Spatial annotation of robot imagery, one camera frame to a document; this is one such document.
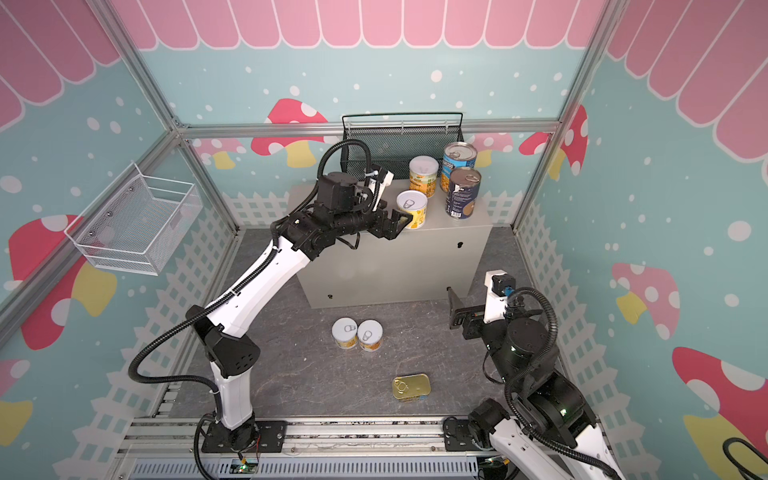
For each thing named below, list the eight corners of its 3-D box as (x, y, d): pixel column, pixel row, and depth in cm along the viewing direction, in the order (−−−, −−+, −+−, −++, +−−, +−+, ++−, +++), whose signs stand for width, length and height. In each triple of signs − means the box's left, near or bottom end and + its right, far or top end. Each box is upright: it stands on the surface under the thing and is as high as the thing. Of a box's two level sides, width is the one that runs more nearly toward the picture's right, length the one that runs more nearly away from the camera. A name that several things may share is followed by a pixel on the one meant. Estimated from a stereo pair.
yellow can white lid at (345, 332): (333, 349, 91) (329, 341, 86) (336, 325, 96) (332, 316, 91) (357, 349, 91) (355, 340, 86) (359, 325, 96) (357, 316, 91)
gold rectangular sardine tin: (392, 399, 82) (392, 395, 78) (392, 379, 85) (392, 374, 81) (429, 399, 82) (431, 395, 78) (428, 379, 85) (429, 374, 81)
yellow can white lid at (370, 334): (358, 352, 90) (356, 344, 85) (360, 327, 96) (358, 318, 91) (383, 352, 90) (382, 344, 85) (383, 327, 96) (383, 318, 91)
